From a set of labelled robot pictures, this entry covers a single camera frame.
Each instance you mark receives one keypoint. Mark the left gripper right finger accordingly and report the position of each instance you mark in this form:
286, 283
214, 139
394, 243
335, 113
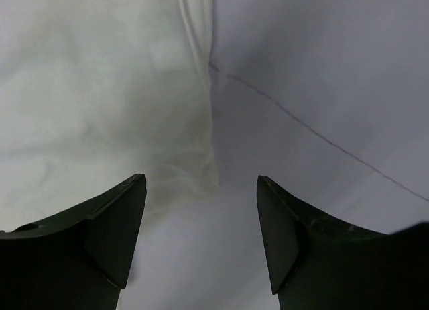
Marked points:
316, 261

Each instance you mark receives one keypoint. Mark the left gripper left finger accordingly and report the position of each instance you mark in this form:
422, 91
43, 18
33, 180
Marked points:
79, 258

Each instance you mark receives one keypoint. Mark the white cartoon print t-shirt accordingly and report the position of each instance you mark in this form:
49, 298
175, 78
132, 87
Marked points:
94, 91

